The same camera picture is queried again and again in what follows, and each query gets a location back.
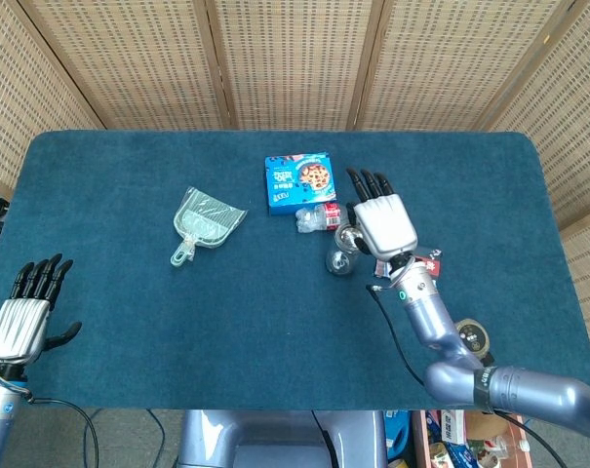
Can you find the woven wicker folding screen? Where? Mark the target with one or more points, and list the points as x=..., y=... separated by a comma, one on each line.
x=294, y=58

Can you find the red black snack packet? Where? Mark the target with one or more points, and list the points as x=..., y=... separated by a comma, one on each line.
x=433, y=265

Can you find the round herb jar black lid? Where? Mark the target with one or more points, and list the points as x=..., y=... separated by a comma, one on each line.
x=475, y=339

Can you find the orange crate with packages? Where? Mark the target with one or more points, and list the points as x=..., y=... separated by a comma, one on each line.
x=470, y=439

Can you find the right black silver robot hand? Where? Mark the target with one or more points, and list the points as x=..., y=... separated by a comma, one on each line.
x=384, y=224

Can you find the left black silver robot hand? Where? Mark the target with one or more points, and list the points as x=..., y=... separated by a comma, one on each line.
x=19, y=331

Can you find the blue table cloth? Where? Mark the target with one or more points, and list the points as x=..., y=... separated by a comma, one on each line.
x=177, y=317

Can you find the clear glass jar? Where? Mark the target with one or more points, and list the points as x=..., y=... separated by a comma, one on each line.
x=341, y=263

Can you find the crushed red-capped plastic bottle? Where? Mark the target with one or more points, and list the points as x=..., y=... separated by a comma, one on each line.
x=319, y=218

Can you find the blue cookie box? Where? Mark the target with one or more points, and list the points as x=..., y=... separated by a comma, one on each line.
x=294, y=187

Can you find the clear plastic dustpan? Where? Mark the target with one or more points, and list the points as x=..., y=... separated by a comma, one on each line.
x=207, y=217

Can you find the blue-grey robot torso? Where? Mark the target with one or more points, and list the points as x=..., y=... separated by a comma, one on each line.
x=275, y=439

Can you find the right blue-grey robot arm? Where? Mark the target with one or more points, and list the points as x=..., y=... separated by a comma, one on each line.
x=543, y=390

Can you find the blue plastic container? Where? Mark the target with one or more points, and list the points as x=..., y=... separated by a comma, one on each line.
x=397, y=431

